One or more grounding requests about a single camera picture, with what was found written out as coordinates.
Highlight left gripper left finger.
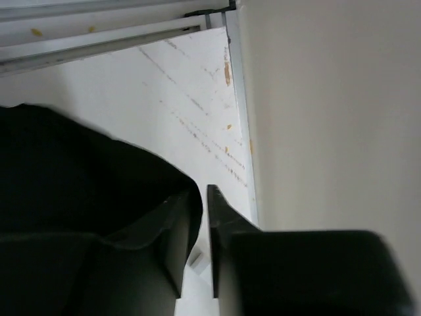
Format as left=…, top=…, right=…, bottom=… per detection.
left=1, top=195, right=190, bottom=315

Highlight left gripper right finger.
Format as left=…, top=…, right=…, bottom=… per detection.
left=207, top=185, right=416, bottom=315

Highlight black trousers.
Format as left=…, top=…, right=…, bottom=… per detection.
left=1, top=104, right=203, bottom=246

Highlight left aluminium table rail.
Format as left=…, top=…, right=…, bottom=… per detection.
left=0, top=0, right=236, bottom=78

